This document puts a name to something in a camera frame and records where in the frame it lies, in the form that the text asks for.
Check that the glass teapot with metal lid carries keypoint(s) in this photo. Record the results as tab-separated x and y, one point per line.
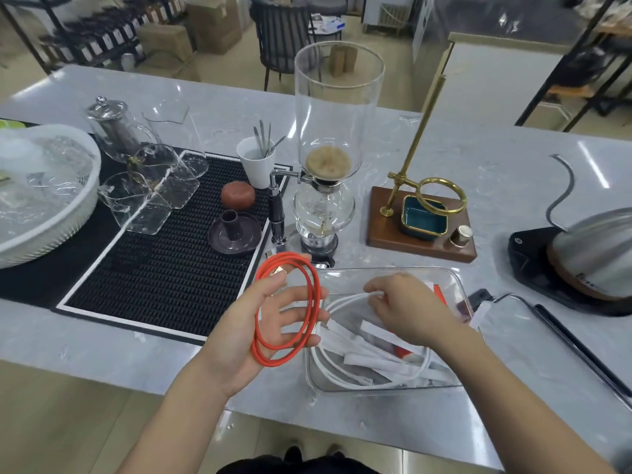
118	130

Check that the round side table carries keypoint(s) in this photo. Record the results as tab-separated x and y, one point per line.
328	25

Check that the person's right forearm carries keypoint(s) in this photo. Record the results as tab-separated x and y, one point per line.
518	404

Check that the tall clear glass pitcher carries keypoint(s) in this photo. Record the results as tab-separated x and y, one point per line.
192	162

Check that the dark slatted chair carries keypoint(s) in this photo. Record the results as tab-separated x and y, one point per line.
284	34

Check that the small purple cup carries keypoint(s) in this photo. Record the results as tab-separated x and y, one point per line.
231	224

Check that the clear plastic container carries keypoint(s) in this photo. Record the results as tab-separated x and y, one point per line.
345	281

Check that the white plastic basket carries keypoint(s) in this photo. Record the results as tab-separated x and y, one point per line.
49	236

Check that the white ceramic cup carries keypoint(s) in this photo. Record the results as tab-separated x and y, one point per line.
257	170

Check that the glass siphon coffee maker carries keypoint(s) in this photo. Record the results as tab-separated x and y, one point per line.
336	103

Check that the grey cushioned chair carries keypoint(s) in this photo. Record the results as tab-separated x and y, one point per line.
326	3

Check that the orange tissue pack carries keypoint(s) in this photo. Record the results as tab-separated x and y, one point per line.
440	293

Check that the clear glass pitcher gold trim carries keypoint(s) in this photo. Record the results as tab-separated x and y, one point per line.
168	185

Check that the black rubber bar mat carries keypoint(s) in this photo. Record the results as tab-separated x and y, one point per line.
163	281

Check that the brown paper bag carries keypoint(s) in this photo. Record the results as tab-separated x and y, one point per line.
350	59
337	61

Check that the brown round clay lid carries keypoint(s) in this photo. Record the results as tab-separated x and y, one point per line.
238	195

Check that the person's left hand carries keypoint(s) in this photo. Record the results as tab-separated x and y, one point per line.
237	340

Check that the person's black clothing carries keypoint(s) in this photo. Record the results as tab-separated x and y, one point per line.
296	466

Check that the clear container lid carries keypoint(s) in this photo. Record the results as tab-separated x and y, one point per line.
518	330

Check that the small metal cylinder cap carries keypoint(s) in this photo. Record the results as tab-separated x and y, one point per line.
461	236

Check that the purple saucer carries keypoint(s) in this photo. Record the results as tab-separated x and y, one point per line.
247	241

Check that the person's right hand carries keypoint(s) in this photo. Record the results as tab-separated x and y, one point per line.
419	310

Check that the row of dark labelled bottles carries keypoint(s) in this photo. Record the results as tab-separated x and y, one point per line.
103	41

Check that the wooden brass pour-over stand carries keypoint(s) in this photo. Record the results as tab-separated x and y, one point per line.
390	236

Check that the white counter cabinet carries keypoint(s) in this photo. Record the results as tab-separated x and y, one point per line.
494	83

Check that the large cardboard box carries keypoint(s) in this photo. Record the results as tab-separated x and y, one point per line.
215	24

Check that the teal square dish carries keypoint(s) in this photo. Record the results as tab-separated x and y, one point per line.
422	217

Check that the black bag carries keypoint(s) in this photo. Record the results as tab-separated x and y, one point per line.
575	66

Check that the steel gooseneck kettle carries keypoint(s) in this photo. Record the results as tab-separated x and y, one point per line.
597	246

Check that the white appliance unit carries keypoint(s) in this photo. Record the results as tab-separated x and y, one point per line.
387	12

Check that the black kettle base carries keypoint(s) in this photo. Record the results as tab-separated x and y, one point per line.
528	256

